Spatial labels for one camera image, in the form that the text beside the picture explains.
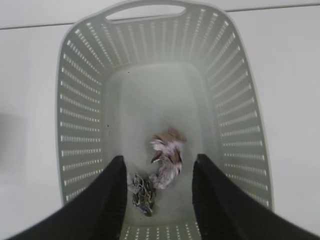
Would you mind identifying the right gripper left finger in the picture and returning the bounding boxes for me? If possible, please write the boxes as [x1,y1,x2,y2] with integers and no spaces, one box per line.
[11,155,127,240]

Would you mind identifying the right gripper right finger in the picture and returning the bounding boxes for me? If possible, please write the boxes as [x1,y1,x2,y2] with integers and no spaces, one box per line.
[192,153,320,240]

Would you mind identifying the dark paper ball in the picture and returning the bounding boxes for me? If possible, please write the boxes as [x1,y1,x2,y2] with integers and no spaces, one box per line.
[126,172,156,217]

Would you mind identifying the white paper ball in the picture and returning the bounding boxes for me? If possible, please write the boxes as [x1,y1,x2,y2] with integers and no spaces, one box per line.
[149,127,187,190]

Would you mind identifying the green plastic basket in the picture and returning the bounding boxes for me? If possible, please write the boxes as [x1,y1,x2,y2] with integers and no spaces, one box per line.
[56,0,274,240]

